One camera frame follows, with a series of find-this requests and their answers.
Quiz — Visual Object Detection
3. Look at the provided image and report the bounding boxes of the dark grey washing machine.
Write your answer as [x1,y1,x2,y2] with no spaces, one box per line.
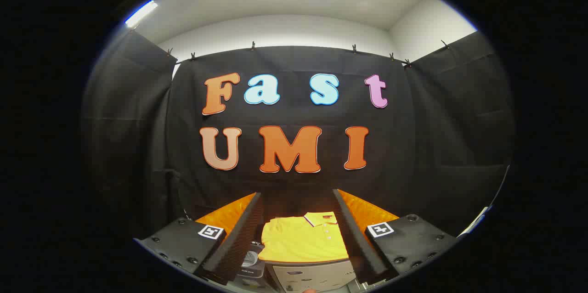
[235,240,268,291]

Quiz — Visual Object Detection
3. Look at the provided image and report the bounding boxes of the ceiling tube light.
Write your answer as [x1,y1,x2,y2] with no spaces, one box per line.
[125,0,158,28]

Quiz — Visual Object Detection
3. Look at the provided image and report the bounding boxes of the yellow polo shirt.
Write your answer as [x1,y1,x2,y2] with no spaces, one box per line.
[257,212,350,264]

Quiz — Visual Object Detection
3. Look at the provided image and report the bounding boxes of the row of black clips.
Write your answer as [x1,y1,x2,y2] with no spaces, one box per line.
[166,39,452,68]

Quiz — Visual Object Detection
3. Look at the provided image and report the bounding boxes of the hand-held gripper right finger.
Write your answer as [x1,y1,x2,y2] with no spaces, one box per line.
[333,189,460,284]

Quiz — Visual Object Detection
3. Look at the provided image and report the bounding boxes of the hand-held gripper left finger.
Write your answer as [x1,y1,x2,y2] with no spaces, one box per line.
[133,192,263,285]

